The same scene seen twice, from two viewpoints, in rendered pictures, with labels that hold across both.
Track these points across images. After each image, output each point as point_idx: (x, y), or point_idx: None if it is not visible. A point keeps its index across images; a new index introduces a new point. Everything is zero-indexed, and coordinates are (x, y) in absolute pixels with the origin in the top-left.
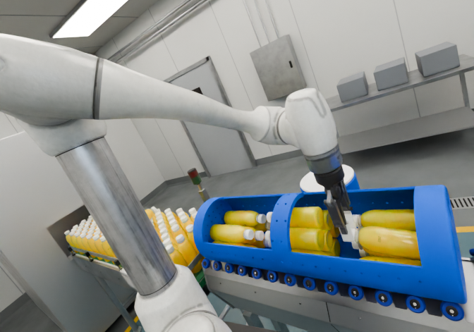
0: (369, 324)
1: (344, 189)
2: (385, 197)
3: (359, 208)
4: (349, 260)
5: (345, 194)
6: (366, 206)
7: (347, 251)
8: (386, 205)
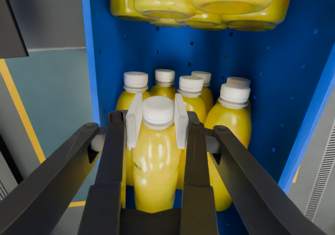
0: None
1: (239, 213)
2: (280, 163)
3: (282, 88)
4: (91, 106)
5: (225, 183)
6: (282, 107)
7: (210, 43)
8: (270, 143)
